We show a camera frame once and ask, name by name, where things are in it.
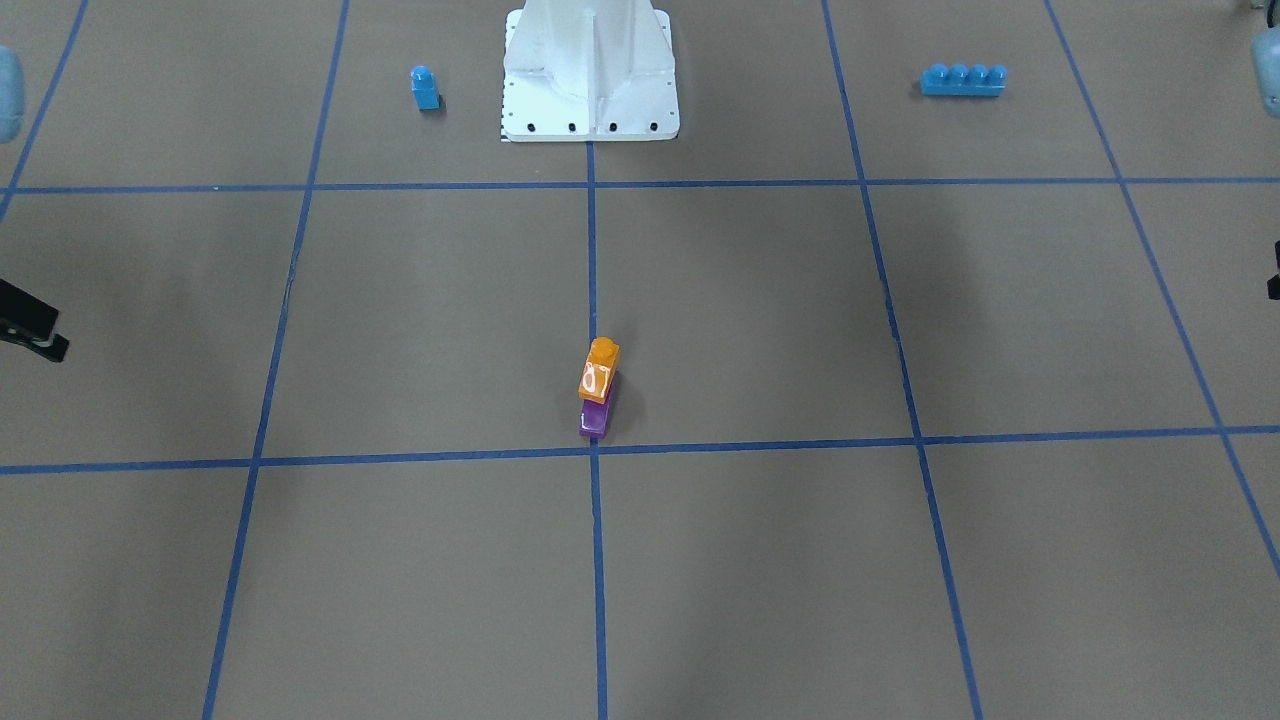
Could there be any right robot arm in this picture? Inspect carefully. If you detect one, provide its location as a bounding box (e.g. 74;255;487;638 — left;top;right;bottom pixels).
1;46;70;363

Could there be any orange trapezoid block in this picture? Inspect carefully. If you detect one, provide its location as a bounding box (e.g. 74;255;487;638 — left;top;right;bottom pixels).
577;336;620;404

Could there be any long blue block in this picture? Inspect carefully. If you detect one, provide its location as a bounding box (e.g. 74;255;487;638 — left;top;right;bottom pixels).
919;63;1009;97

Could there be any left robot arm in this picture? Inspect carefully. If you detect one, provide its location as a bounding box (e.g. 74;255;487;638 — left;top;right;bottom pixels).
1251;26;1279;120

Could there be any small blue block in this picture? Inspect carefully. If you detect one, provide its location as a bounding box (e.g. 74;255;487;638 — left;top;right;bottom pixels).
410;65;442;111

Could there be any white camera pillar stand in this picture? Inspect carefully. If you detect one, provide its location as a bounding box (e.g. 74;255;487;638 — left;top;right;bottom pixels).
500;1;681;143

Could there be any purple trapezoid block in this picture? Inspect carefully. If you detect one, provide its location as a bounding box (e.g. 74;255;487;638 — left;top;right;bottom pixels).
579;380;617;439

